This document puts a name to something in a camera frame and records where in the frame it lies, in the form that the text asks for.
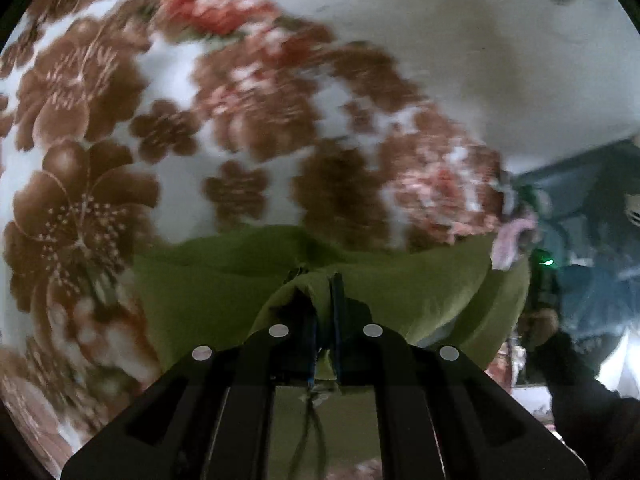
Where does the olive green hooded jacket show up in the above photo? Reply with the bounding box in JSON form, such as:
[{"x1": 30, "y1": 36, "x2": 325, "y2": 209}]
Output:
[{"x1": 131, "y1": 224, "x2": 532, "y2": 476}]

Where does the person's right hand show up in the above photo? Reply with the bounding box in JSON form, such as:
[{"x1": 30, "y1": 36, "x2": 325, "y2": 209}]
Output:
[{"x1": 518, "y1": 308, "x2": 560, "y2": 351}]

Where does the pink cloth on pile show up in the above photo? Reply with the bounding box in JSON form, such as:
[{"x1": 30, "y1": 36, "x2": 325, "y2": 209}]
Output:
[{"x1": 490, "y1": 212, "x2": 537, "y2": 271}]

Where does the floral brown white bed blanket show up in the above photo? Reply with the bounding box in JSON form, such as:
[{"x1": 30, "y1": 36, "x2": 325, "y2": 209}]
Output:
[{"x1": 1, "y1": 0, "x2": 508, "y2": 479}]

